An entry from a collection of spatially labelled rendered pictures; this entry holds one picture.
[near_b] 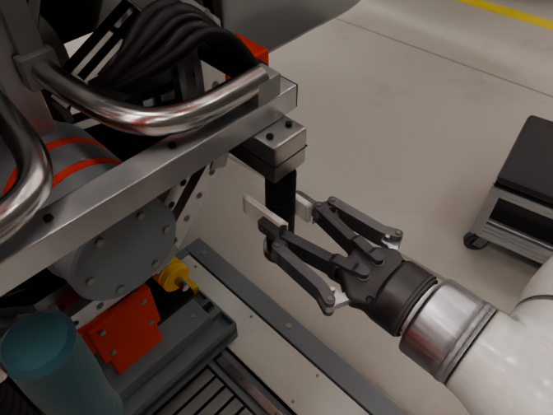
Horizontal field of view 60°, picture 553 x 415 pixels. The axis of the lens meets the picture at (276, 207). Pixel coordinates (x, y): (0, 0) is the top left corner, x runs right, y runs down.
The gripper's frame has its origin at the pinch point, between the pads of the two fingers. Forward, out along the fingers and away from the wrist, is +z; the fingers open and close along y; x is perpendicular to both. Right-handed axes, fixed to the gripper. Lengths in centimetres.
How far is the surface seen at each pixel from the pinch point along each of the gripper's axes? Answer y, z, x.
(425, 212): 89, 13, -83
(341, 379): 19, -5, -75
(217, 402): -6, 14, -77
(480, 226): 83, -6, -69
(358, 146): 101, 52, -83
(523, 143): 101, -4, -49
